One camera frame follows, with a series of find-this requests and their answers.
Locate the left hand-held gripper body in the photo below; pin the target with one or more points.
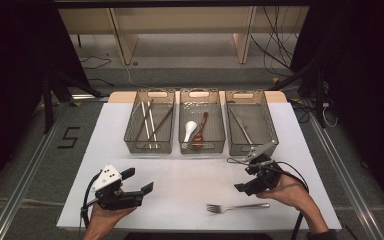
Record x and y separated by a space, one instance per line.
116 198

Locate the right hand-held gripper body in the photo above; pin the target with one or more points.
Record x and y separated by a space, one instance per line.
268 175

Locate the metal fork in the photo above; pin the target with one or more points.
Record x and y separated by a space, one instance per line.
213 208

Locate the smoky clear plastic bin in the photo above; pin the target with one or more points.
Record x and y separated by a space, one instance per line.
213 130
165 140
260 126

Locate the metal table knife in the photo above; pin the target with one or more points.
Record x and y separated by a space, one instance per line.
241 126

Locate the white chopstick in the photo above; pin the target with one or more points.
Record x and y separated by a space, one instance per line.
145 121

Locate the brown wooden chopstick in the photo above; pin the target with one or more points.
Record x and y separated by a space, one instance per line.
160 124
144 120

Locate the brown wooden spoon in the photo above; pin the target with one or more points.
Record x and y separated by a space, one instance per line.
199 137

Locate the white ceramic spoon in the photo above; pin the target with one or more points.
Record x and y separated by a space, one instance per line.
190 126

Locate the person's left hand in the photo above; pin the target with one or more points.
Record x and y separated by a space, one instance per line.
103 223

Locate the person's right hand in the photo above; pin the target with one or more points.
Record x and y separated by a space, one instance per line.
290 193

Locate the black metal stand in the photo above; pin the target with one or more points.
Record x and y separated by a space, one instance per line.
320 100
48 106

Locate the black curtain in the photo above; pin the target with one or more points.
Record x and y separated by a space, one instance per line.
13 66
363 83

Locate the beige wooden bench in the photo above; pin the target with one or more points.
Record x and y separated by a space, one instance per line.
180 20

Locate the aluminium floor rail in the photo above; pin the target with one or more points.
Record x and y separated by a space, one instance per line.
23 186
346 180

